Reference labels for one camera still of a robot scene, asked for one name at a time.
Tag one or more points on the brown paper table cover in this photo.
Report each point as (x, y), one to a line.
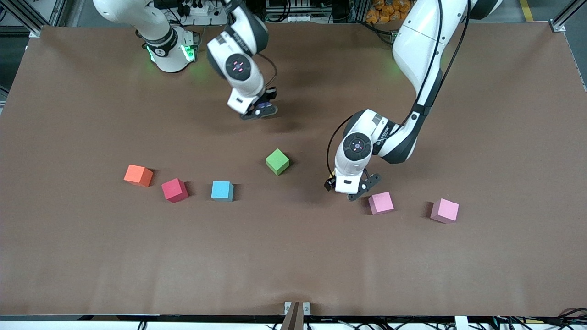
(293, 256)

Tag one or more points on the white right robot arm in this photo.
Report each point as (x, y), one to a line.
(137, 18)

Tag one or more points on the purple foam cube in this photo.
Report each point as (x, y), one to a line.
(263, 108)

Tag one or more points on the grey electronics box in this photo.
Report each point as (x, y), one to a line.
(293, 17)

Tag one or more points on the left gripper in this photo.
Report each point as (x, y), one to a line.
(329, 184)

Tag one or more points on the white power strip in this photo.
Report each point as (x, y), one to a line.
(202, 10)

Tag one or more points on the green foam cube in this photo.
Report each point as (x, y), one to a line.
(277, 161)

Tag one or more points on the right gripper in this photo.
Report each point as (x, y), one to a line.
(270, 94)

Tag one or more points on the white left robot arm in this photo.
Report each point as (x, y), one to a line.
(417, 46)

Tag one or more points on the blue foam cube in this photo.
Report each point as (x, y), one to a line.
(222, 190)

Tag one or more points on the aluminium frame profile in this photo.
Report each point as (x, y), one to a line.
(568, 10)
(56, 13)

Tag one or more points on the bag of orange items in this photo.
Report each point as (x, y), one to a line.
(383, 11)

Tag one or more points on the red foam cube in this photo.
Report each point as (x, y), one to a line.
(174, 189)

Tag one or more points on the small metal bracket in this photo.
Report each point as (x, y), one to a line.
(306, 308)

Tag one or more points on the orange foam cube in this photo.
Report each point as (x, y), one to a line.
(137, 174)

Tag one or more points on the pink foam cube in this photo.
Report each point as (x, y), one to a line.
(445, 210)
(382, 203)

